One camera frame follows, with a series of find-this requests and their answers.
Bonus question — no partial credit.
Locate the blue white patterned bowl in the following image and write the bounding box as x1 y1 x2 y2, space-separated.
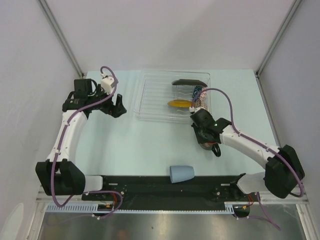
192 85 204 100

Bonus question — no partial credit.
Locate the black floral square plate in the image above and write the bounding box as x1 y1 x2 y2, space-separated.
171 79 208 87

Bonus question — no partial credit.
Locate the white slotted cable duct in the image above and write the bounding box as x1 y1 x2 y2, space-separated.
45 202 250 215

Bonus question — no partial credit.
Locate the light blue cup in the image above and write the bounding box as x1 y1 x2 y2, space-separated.
169 165 195 184

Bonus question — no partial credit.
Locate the white wire dish rack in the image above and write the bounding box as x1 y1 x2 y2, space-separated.
134 69 211 124

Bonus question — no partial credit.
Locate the red white patterned bowl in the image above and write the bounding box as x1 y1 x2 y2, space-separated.
195 87 209 111

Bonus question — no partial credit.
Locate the yellow round saucer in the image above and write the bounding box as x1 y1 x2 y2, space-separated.
167 99 195 108

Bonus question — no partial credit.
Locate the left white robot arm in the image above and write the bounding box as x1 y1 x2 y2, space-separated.
35 76 127 200

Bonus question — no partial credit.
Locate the red black mug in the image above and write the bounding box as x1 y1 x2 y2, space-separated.
199 141 222 158

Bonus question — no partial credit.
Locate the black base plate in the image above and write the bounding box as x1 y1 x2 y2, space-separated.
80 175 254 206

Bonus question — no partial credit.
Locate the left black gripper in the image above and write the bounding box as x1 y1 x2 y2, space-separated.
88 84 127 118

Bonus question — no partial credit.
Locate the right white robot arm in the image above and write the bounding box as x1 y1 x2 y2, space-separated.
189 107 305 201

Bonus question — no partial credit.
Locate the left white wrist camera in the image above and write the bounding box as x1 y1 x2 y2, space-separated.
100 74 119 95

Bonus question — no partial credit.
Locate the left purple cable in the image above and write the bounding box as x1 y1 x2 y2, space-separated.
51 66 125 221

